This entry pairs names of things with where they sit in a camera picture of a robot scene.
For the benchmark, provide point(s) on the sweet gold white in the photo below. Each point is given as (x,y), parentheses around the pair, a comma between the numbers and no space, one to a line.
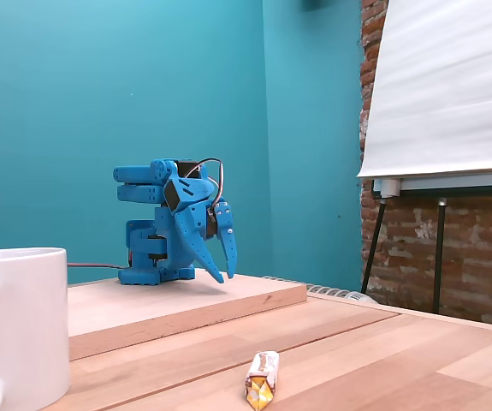
(264,368)

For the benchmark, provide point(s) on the white ceramic mug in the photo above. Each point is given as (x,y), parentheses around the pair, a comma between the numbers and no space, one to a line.
(27,321)

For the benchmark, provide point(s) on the pale wooden base board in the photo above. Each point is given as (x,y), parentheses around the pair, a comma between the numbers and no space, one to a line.
(164,308)

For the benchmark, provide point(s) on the white radiator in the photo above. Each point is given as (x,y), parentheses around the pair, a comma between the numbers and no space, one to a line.
(335,293)

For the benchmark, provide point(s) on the grey flipchart easel stand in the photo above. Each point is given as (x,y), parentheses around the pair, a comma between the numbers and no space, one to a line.
(442,186)

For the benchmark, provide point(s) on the white flipchart paper pad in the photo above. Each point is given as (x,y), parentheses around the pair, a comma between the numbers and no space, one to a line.
(442,85)

